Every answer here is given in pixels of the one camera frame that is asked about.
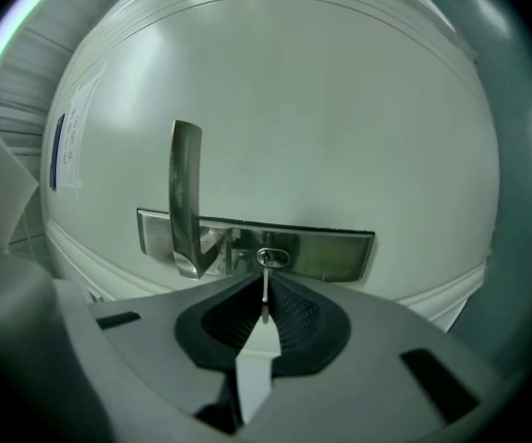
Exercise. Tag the silver key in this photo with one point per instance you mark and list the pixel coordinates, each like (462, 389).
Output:
(265, 289)

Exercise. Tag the metal door lock plate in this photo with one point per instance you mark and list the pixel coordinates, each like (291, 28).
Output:
(321, 252)

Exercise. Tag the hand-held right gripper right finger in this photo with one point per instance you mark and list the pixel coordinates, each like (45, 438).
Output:
(367, 339)

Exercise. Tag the white door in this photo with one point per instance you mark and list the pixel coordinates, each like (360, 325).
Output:
(317, 123)

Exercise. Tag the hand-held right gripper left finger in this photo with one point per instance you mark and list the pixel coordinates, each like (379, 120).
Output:
(155, 339)

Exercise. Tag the blue sign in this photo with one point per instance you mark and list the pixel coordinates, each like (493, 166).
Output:
(56, 150)

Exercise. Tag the white paper notice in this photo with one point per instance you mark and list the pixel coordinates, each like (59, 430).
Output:
(77, 127)

